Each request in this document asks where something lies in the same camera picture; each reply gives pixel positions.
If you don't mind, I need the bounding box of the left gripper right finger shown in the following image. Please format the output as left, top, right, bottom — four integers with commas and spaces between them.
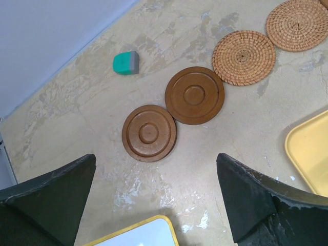
216, 153, 327, 245

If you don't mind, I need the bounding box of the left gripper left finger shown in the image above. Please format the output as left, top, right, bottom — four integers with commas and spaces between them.
1, 154, 96, 245

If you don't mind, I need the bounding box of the dark wooden saucer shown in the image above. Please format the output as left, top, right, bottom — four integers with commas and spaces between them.
165, 66, 225, 125
121, 105, 177, 162

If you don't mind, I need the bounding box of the woven rattan coaster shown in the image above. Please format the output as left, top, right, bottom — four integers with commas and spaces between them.
265, 1, 327, 52
212, 30, 276, 86

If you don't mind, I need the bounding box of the yellow tray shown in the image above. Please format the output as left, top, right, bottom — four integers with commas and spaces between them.
284, 111, 328, 197

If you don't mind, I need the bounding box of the yellow framed whiteboard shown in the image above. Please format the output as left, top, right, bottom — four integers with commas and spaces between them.
87, 215, 179, 246

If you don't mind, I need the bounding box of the green whiteboard eraser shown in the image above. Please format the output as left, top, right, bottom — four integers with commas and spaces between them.
113, 51, 139, 75

